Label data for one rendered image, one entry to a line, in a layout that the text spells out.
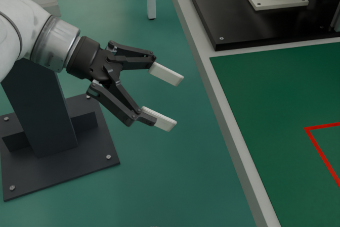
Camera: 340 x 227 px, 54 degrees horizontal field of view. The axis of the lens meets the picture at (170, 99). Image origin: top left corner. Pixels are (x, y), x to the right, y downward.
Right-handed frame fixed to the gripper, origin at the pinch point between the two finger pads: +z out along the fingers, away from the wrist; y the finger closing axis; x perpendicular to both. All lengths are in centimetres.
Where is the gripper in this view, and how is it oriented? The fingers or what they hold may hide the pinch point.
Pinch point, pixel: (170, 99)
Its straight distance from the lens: 66.6
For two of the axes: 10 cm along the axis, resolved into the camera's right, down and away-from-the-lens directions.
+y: -1.3, 7.1, -7.0
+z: 8.7, 4.2, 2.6
